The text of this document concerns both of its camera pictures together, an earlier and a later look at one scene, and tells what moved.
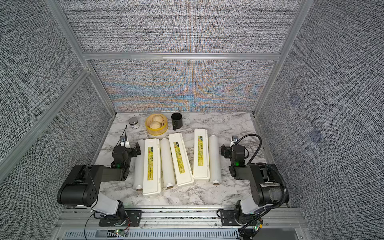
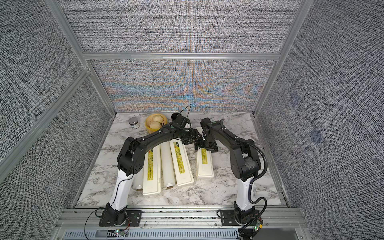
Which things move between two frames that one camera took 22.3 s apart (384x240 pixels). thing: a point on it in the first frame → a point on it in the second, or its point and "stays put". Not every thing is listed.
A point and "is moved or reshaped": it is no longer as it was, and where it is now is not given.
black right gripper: [225, 149] → [212, 148]
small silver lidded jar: [133, 121] stays put
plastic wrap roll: [139, 169] stays put
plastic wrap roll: [168, 180] stays put
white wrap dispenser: [201, 160] is moved or reshaped
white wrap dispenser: [151, 174] stays put
